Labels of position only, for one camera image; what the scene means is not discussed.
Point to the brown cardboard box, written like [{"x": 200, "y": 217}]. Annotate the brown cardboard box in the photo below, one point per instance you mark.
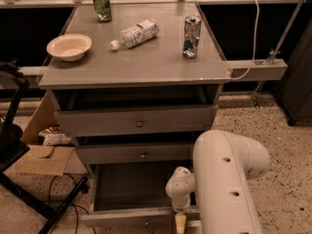
[{"x": 42, "y": 159}]

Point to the clear plastic water bottle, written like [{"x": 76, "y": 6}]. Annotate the clear plastic water bottle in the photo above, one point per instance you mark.
[{"x": 135, "y": 35}]

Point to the grey drawer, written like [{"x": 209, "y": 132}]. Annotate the grey drawer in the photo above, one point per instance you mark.
[
  {"x": 131, "y": 121},
  {"x": 133, "y": 153},
  {"x": 132, "y": 194}
]

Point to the metal rail bar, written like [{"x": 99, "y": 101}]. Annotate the metal rail bar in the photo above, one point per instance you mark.
[{"x": 247, "y": 70}]

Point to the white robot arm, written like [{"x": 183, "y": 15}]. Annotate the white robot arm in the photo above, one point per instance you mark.
[{"x": 222, "y": 165}]

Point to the black chair stand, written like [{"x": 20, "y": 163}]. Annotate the black chair stand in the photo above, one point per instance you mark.
[{"x": 12, "y": 148}]

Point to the grey top drawer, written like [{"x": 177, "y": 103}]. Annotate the grey top drawer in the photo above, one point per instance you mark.
[{"x": 131, "y": 121}]

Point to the dark cabinet on right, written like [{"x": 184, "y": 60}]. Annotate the dark cabinet on right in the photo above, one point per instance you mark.
[{"x": 295, "y": 88}]

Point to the grey middle drawer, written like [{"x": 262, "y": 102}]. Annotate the grey middle drawer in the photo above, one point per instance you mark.
[{"x": 133, "y": 153}]

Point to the silver blue energy can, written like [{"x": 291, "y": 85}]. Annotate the silver blue energy can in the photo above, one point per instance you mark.
[{"x": 192, "y": 31}]

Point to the grey bottom drawer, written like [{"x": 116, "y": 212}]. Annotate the grey bottom drawer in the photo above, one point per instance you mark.
[{"x": 132, "y": 194}]

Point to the white bowl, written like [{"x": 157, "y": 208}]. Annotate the white bowl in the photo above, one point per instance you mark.
[{"x": 69, "y": 47}]

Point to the green soda can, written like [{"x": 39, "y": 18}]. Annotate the green soda can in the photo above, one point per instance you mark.
[{"x": 103, "y": 10}]

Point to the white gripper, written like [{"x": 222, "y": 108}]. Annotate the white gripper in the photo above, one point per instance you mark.
[{"x": 180, "y": 206}]

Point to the grey drawer cabinet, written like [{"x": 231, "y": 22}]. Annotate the grey drawer cabinet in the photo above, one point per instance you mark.
[{"x": 153, "y": 74}]

